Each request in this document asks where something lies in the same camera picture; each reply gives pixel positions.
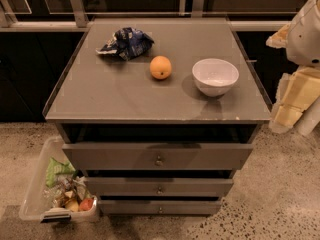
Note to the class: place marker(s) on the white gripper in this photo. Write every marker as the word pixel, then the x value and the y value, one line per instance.
pixel 305 40

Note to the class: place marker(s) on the grey top drawer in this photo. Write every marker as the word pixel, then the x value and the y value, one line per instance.
pixel 157 156

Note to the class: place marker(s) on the grey drawer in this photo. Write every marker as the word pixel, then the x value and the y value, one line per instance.
pixel 175 187
pixel 146 207
pixel 157 156

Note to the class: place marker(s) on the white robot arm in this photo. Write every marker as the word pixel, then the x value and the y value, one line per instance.
pixel 298 94

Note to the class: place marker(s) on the grey drawer cabinet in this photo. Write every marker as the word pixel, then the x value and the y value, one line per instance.
pixel 104 100

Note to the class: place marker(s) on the grey middle drawer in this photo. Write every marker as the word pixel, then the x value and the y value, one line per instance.
pixel 175 187

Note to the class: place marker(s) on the grey bottom drawer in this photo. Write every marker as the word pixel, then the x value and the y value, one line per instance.
pixel 146 207

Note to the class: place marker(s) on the white ceramic bowl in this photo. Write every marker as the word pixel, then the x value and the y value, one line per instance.
pixel 214 77

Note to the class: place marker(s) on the orange fruit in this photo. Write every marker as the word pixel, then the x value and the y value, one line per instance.
pixel 160 67

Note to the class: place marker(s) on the crumpled blue chip bag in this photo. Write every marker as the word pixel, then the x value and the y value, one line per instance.
pixel 127 43

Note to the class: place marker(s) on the red apple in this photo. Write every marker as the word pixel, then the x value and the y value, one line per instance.
pixel 86 204

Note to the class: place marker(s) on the green snack bag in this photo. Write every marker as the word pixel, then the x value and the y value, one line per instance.
pixel 55 169

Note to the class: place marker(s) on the yellow fruit in bin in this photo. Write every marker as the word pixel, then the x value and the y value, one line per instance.
pixel 72 205

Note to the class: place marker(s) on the clear plastic bin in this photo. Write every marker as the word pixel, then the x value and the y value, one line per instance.
pixel 37 205

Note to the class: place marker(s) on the metal railing frame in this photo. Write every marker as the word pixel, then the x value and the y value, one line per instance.
pixel 245 15

